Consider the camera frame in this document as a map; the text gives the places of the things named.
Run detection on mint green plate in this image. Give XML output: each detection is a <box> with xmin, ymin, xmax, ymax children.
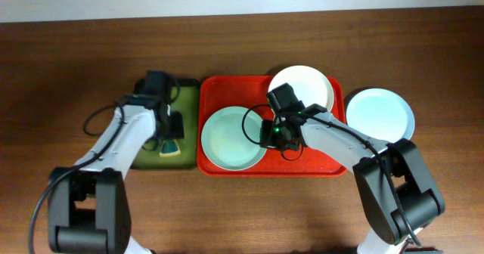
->
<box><xmin>200</xmin><ymin>106</ymin><xmax>266</xmax><ymax>172</ymax></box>

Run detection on white plate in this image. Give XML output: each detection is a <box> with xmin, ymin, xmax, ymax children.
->
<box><xmin>268</xmin><ymin>65</ymin><xmax>335</xmax><ymax>111</ymax></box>

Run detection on dark green tray with water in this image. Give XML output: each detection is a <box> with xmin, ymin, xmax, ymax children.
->
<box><xmin>132</xmin><ymin>79</ymin><xmax>200</xmax><ymax>170</ymax></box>

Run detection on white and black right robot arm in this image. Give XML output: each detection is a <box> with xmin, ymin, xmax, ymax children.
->
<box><xmin>260</xmin><ymin>103</ymin><xmax>445</xmax><ymax>253</ymax></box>

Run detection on light blue plate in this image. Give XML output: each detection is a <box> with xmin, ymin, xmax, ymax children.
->
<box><xmin>344</xmin><ymin>88</ymin><xmax>416</xmax><ymax>143</ymax></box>

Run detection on green and yellow sponge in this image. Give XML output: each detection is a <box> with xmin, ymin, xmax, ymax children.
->
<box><xmin>159</xmin><ymin>139</ymin><xmax>181</xmax><ymax>157</ymax></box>

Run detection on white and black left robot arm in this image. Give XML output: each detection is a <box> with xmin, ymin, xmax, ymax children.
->
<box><xmin>45</xmin><ymin>95</ymin><xmax>184</xmax><ymax>253</ymax></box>

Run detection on red plastic tray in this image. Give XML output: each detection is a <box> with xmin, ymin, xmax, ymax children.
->
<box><xmin>197</xmin><ymin>76</ymin><xmax>346</xmax><ymax>177</ymax></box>

